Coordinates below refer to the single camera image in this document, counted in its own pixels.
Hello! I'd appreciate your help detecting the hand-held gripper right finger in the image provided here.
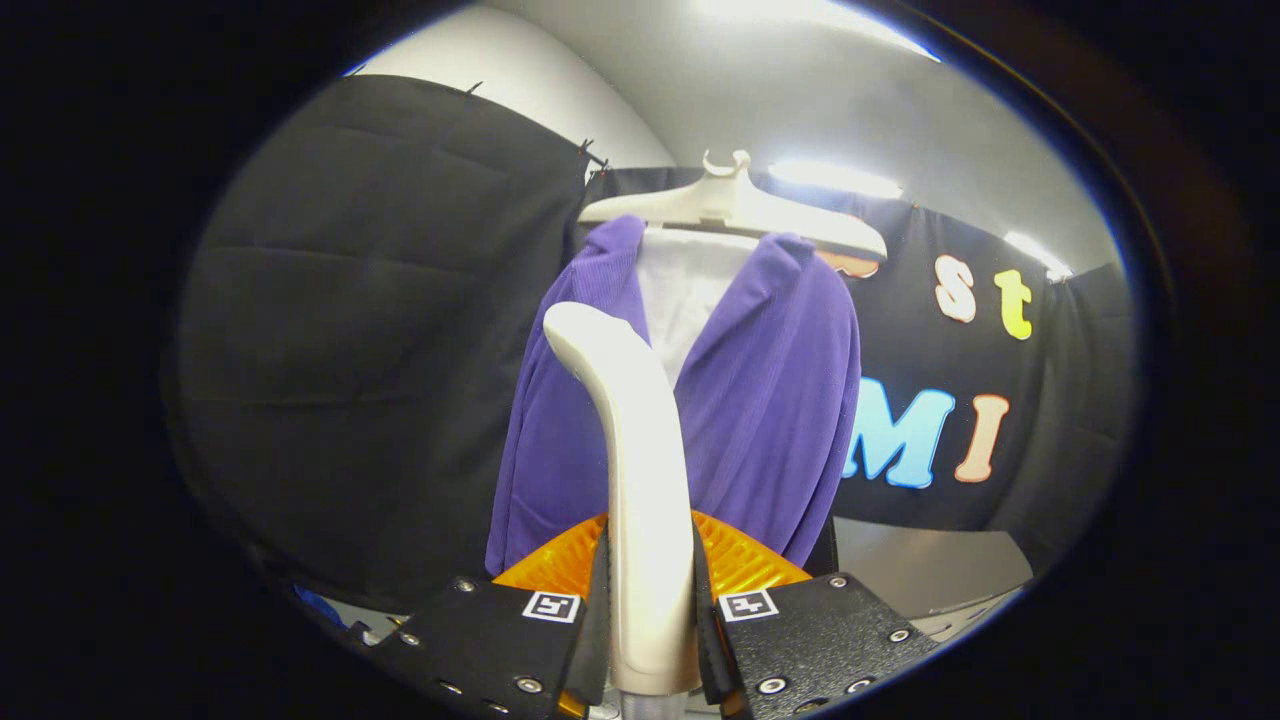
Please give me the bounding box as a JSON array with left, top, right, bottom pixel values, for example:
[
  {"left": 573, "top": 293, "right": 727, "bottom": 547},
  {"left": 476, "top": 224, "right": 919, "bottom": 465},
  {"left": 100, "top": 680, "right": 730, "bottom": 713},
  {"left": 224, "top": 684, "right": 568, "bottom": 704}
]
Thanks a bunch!
[{"left": 692, "top": 510, "right": 941, "bottom": 719}]

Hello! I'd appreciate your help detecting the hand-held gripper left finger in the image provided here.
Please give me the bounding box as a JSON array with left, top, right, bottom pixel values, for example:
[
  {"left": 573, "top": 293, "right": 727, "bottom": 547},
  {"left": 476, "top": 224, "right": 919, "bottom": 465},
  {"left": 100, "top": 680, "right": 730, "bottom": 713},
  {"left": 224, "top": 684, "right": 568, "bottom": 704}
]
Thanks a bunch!
[{"left": 350, "top": 513, "right": 613, "bottom": 720}]

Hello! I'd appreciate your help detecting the white garment steamer head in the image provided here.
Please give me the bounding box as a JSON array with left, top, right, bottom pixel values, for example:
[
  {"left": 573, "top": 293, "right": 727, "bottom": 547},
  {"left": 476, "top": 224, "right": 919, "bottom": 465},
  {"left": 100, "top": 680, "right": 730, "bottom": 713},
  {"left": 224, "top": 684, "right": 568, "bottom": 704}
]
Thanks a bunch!
[{"left": 543, "top": 301, "right": 701, "bottom": 696}]

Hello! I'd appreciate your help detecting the purple jacket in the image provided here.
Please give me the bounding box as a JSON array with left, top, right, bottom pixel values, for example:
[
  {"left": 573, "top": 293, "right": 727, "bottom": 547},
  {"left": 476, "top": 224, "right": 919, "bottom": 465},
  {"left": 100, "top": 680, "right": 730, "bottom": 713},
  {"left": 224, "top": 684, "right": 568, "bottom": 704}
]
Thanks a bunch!
[{"left": 485, "top": 215, "right": 863, "bottom": 578}]

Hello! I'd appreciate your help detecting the white clothes hanger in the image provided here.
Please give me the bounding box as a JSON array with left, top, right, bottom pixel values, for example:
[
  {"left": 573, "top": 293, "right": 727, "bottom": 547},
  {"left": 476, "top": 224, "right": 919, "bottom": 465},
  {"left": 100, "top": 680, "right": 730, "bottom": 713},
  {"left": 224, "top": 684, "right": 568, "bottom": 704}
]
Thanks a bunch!
[{"left": 578, "top": 150, "right": 889, "bottom": 263}]

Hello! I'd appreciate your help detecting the grey cabinet with dark top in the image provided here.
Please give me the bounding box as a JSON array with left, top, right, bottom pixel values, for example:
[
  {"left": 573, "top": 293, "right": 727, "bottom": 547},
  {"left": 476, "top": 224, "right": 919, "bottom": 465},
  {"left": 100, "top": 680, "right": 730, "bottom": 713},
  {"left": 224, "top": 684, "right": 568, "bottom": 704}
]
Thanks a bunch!
[{"left": 830, "top": 517, "right": 1034, "bottom": 641}]

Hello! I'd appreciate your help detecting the white ironing backing board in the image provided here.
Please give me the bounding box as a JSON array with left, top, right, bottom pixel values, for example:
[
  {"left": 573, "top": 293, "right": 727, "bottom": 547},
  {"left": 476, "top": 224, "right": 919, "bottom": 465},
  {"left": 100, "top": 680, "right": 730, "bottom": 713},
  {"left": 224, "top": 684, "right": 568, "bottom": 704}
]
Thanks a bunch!
[{"left": 637, "top": 227, "right": 761, "bottom": 386}]

